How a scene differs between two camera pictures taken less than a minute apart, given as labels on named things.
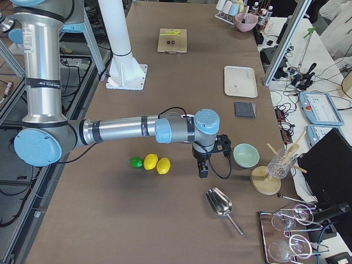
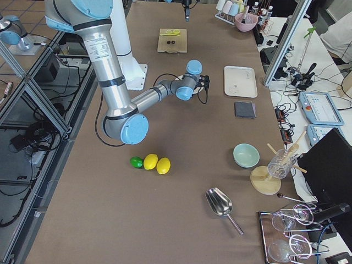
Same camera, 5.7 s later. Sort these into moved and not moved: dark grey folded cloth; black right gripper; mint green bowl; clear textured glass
Moved: black right gripper
Not moved: mint green bowl; dark grey folded cloth; clear textured glass
